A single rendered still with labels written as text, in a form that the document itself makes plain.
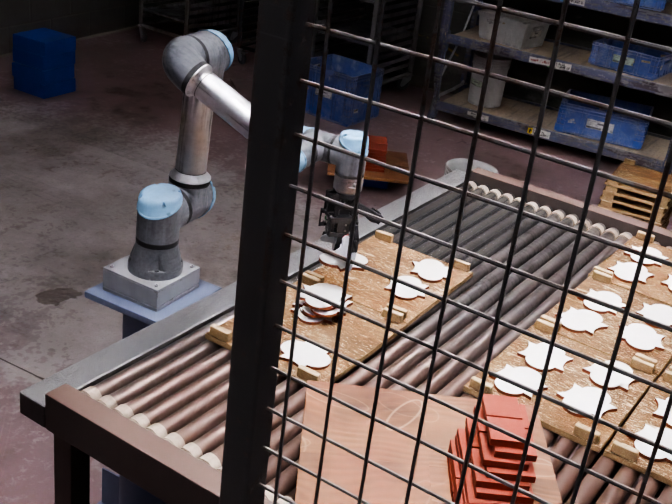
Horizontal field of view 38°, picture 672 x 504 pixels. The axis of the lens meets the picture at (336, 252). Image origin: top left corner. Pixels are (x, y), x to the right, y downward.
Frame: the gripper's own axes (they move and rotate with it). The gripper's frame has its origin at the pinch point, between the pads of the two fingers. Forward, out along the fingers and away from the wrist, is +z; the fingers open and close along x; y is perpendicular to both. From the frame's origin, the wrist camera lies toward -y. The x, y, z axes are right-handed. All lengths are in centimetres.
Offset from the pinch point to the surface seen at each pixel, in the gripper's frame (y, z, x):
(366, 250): -21.6, 12.2, -27.5
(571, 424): -31, 12, 65
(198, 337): 40.7, 15.9, 6.5
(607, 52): -343, 22, -317
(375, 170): -157, 89, -278
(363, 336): 0.6, 12.9, 18.5
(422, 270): -31.8, 11.0, -10.4
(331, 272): -5.1, 12.6, -16.1
